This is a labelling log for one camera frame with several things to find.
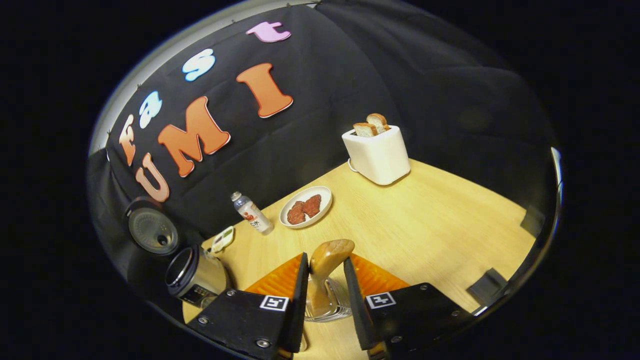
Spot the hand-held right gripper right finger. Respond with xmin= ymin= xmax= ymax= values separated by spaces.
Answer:
xmin=343 ymin=254 xmax=476 ymax=358

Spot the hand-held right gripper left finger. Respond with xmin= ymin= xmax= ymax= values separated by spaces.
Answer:
xmin=186 ymin=252 xmax=310 ymax=360

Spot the wooden spoon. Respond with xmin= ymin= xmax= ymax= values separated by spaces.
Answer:
xmin=306 ymin=239 xmax=356 ymax=317

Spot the grey rice cooker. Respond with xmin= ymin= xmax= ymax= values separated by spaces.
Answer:
xmin=124 ymin=196 xmax=233 ymax=308

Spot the brown meat piece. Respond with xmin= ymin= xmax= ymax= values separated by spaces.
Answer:
xmin=287 ymin=201 xmax=307 ymax=225
xmin=302 ymin=194 xmax=323 ymax=218

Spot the small white seasoning dish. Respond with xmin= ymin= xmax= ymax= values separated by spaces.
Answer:
xmin=210 ymin=225 xmax=236 ymax=254

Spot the clear plastic drink bottle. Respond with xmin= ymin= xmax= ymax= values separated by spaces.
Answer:
xmin=230 ymin=191 xmax=275 ymax=236

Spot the white round plate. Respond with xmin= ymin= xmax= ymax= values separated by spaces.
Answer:
xmin=279 ymin=186 xmax=333 ymax=230

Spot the dark grey table clamp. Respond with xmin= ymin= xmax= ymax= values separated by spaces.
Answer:
xmin=520 ymin=206 xmax=546 ymax=237
xmin=466 ymin=268 xmax=508 ymax=306

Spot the white toaster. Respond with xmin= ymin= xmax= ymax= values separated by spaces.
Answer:
xmin=341 ymin=125 xmax=411 ymax=186

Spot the black backdrop cloth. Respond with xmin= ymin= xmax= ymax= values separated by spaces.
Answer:
xmin=86 ymin=0 xmax=560 ymax=311

